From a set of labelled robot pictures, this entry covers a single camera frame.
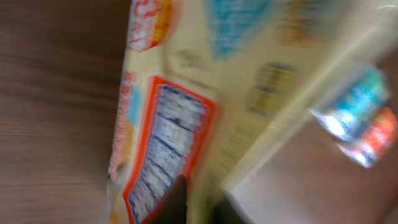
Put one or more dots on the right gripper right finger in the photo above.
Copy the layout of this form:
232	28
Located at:
227	212

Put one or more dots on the green tissue pack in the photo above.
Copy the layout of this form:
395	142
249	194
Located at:
346	116

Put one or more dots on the yellow snack bag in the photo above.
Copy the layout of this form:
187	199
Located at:
210	89

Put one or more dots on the orange small carton box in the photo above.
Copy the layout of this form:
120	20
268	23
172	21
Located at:
374	142

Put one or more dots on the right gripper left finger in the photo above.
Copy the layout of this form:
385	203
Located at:
174	210

